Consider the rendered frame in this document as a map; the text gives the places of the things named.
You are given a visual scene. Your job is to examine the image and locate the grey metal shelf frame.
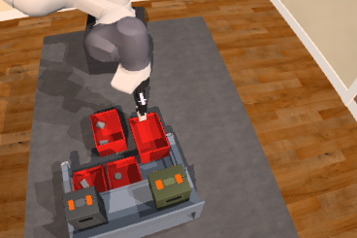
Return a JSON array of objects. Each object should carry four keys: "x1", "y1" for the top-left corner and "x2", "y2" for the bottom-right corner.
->
[{"x1": 61, "y1": 133, "x2": 205, "y2": 238}]

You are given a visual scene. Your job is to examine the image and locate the olive green case with orange latches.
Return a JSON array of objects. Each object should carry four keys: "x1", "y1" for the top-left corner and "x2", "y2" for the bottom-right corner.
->
[{"x1": 147, "y1": 164, "x2": 191, "y2": 211}]

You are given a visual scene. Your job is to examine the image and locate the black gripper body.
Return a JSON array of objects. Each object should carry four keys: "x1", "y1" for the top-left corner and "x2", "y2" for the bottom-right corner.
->
[{"x1": 134, "y1": 77, "x2": 149, "y2": 98}]

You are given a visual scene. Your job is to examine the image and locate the white round disc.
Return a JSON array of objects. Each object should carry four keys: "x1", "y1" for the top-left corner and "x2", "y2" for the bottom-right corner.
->
[{"x1": 114, "y1": 173, "x2": 122, "y2": 180}]

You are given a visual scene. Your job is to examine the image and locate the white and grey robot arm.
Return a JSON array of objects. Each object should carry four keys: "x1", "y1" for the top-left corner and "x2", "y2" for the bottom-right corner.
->
[{"x1": 3, "y1": 0, "x2": 151, "y2": 93}]

